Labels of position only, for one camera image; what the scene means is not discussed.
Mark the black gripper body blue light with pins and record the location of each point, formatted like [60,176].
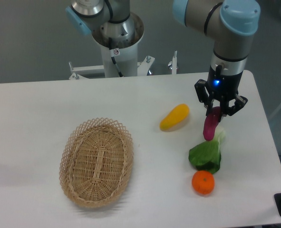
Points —
[220,85]

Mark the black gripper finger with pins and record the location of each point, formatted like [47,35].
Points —
[206,94]
[225,109]

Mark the purple sweet potato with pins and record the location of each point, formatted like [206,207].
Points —
[211,122]

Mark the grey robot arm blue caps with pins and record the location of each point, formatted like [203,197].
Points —
[230,23]

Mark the yellow mango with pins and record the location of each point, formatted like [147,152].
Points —
[174,117]

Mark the green bok choy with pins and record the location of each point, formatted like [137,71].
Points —
[206,156]

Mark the orange tangerine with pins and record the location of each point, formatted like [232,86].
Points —
[203,182]

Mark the woven wicker basket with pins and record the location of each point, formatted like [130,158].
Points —
[96,163]

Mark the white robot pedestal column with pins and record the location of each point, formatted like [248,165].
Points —
[120,40]

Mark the white metal base frame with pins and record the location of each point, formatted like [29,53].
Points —
[113,68]

